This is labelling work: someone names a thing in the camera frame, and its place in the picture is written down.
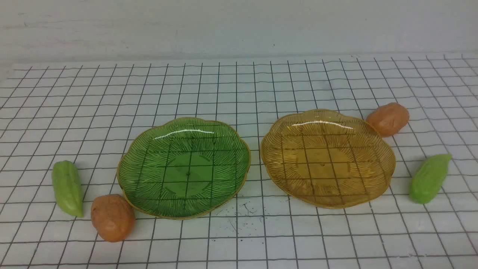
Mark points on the orange potato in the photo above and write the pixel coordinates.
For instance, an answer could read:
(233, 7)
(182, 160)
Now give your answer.
(387, 120)
(112, 217)

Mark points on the white grid tablecloth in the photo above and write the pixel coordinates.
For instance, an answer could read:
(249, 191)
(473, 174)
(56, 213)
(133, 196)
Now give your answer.
(90, 113)

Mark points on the green glass plate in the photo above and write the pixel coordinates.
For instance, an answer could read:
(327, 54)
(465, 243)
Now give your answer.
(183, 169)

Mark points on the amber glass plate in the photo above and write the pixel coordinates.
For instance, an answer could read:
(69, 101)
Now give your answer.
(327, 159)

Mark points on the green gourd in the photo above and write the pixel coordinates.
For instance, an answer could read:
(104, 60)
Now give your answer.
(67, 188)
(427, 181)

